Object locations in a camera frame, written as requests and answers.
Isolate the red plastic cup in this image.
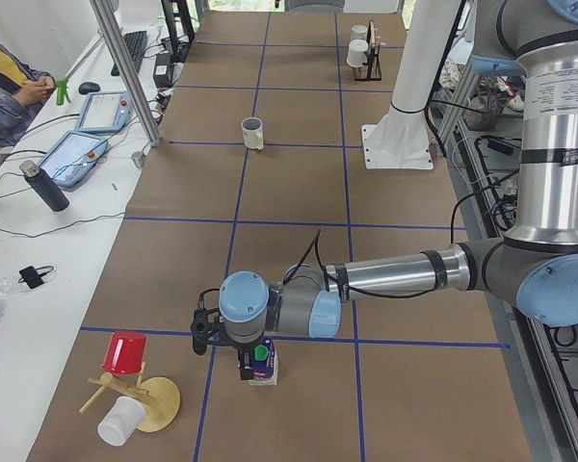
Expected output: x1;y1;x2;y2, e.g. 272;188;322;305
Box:
102;330;146;374

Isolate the near teach pendant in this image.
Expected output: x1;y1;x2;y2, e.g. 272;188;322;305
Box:
39;131;108;190

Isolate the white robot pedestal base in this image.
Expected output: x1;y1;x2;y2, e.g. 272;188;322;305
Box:
362;0;464;170

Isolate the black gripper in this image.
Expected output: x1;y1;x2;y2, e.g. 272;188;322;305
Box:
231;339;265;380

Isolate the blue white milk carton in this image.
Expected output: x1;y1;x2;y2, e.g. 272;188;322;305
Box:
249;337;278;386

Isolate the aluminium frame post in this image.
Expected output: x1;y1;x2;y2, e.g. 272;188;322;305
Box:
90;0;161;147

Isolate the small black device with cable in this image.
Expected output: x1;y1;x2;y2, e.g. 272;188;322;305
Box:
18;265;55;289

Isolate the black wire cup rack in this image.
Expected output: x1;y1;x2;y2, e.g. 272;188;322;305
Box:
351;20;382;81

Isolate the green toy figure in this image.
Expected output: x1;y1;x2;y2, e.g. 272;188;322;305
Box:
55;77;71;106

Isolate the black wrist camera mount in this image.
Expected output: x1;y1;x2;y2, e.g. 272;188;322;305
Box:
190;288;223;356

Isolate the white plastic cup on stand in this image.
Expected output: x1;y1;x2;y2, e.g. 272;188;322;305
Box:
97;396;146;447

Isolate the black power adapter box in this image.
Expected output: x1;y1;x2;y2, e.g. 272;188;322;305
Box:
153;52;176;89

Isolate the white mug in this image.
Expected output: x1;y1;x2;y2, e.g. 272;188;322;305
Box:
241;116;264;150

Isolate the black keyboard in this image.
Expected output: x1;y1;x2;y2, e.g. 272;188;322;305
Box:
122;31;147;72

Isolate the far teach pendant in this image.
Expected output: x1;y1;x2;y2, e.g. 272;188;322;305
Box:
75;90;132;135

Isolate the black water bottle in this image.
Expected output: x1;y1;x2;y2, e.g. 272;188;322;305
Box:
19;160;69;212

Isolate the teach pendant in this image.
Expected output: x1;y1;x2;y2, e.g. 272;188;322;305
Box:
39;131;108;190
75;90;132;135

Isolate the black computer mouse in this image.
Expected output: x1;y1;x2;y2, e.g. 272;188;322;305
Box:
78;81;100;95

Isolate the seated person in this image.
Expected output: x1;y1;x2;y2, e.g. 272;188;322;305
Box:
0;43;56;147

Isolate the wooden cup tree stand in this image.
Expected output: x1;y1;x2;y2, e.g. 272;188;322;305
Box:
79;361;181;433

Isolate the white cup in rack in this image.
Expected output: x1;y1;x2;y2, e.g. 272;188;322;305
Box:
346;38;370;68
350;24;369;41

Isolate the white cup right in rack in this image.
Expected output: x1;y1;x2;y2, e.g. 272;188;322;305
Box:
346;38;370;68

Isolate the white cup left in rack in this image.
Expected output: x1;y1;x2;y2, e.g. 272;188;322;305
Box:
350;24;369;41

